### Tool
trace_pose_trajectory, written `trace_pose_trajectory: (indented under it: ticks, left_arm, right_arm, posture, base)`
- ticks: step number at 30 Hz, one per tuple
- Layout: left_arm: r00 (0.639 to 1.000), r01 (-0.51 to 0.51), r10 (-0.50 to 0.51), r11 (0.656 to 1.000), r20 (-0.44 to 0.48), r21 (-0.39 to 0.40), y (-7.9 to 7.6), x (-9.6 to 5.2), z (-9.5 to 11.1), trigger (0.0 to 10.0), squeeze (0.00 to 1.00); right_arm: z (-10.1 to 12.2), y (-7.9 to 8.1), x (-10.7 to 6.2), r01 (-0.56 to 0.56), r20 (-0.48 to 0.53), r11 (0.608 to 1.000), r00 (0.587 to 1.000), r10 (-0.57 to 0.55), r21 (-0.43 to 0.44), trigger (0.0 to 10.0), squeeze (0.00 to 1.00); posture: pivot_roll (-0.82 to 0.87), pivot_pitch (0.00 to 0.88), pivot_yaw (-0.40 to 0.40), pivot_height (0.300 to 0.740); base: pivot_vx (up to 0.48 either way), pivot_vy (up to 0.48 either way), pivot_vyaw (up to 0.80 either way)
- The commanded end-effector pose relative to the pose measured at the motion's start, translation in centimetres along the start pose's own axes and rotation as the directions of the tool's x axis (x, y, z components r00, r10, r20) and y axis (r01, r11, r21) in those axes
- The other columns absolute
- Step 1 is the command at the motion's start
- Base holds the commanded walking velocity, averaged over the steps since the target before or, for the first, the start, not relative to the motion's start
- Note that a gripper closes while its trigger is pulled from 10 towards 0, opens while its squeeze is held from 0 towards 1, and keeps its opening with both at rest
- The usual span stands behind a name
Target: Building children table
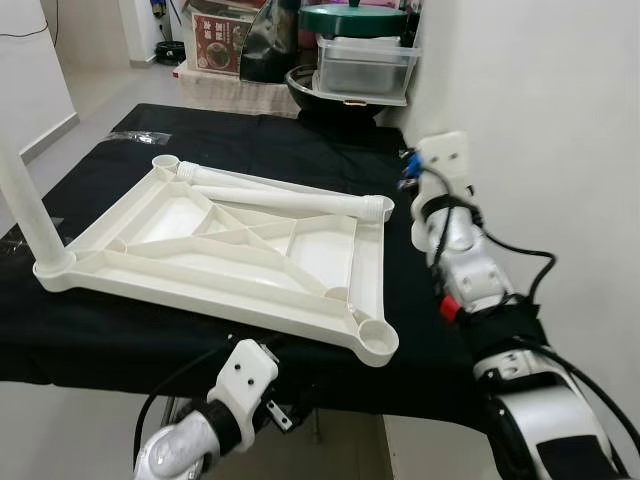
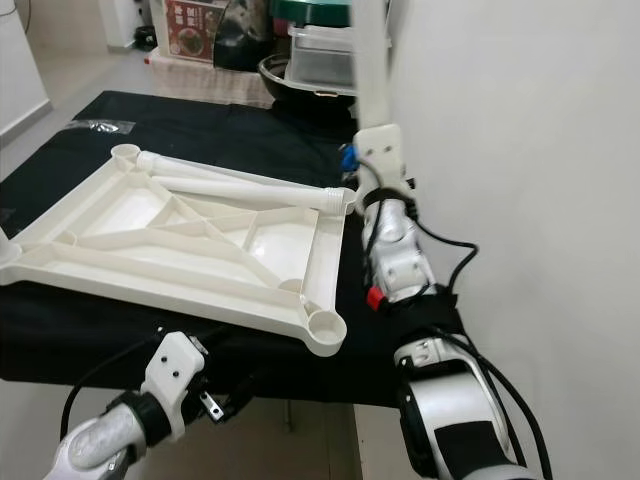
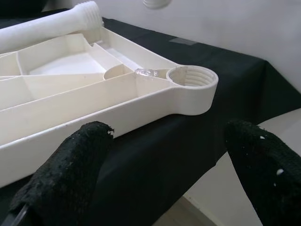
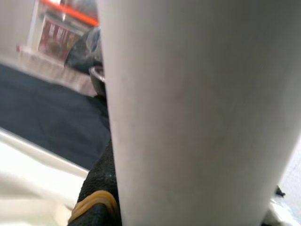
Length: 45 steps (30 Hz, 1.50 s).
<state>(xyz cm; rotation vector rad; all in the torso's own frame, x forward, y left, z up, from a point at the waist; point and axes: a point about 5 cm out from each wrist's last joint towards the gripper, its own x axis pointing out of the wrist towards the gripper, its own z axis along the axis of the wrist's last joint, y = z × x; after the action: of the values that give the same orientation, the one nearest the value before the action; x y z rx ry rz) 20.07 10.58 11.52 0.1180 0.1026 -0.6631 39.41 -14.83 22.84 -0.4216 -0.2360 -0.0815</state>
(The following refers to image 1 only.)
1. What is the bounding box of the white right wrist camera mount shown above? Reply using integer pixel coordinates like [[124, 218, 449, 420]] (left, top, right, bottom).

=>
[[410, 130, 473, 204]]

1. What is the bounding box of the clear plastic storage bin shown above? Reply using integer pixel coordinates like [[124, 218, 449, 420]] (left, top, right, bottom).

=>
[[315, 35, 421, 106]]

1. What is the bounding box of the red printed cardboard box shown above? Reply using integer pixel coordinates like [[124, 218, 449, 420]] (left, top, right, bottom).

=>
[[190, 12, 251, 76]]

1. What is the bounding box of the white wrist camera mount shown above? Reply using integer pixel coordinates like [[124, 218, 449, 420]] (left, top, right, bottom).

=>
[[207, 338, 281, 439], [410, 130, 473, 204]]

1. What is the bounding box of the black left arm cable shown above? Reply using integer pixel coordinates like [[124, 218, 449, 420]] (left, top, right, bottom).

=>
[[133, 340, 236, 466]]

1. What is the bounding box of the black plastic bag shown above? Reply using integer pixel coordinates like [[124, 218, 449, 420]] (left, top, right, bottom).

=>
[[240, 0, 306, 86]]

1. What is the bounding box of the white plastic children table top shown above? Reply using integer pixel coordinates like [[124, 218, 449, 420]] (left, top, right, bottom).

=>
[[33, 153, 401, 368]]

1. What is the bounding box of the black round robot vacuum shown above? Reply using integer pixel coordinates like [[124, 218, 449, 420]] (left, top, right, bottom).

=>
[[155, 40, 186, 66]]

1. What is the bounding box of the beige cloth covered shelf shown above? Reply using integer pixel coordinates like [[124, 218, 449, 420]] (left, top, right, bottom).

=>
[[178, 70, 301, 119]]

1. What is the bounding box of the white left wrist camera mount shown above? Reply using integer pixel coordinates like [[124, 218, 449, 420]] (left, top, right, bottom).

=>
[[207, 338, 281, 439]]

